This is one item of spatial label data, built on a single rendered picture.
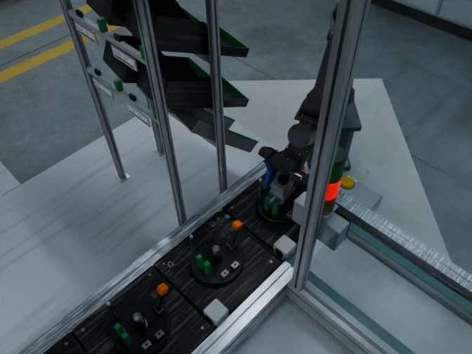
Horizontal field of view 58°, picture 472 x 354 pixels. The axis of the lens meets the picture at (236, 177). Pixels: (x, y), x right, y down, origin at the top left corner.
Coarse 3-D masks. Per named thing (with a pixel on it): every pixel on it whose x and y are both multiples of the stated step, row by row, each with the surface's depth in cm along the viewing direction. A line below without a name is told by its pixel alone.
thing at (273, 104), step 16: (272, 80) 182; (288, 80) 182; (304, 80) 182; (256, 96) 175; (272, 96) 175; (288, 96) 175; (304, 96) 175; (224, 112) 169; (240, 112) 169; (256, 112) 169; (272, 112) 169; (288, 112) 168; (256, 128) 163; (272, 128) 163; (288, 128) 163; (272, 144) 157; (288, 144) 157
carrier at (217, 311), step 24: (216, 216) 122; (192, 240) 107; (216, 240) 115; (240, 240) 117; (192, 264) 110; (216, 264) 110; (240, 264) 110; (264, 264) 112; (192, 288) 108; (216, 288) 108; (240, 288) 108; (216, 312) 102
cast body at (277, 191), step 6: (282, 174) 117; (276, 180) 116; (282, 180) 115; (288, 180) 115; (276, 186) 115; (282, 186) 114; (288, 186) 115; (270, 192) 117; (276, 192) 116; (282, 192) 114; (270, 198) 119; (276, 198) 117; (282, 198) 116; (270, 204) 117
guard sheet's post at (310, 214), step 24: (360, 0) 51; (336, 24) 55; (360, 24) 55; (336, 48) 57; (336, 72) 61; (336, 96) 62; (336, 120) 65; (312, 168) 76; (312, 192) 80; (312, 216) 84; (312, 240) 91
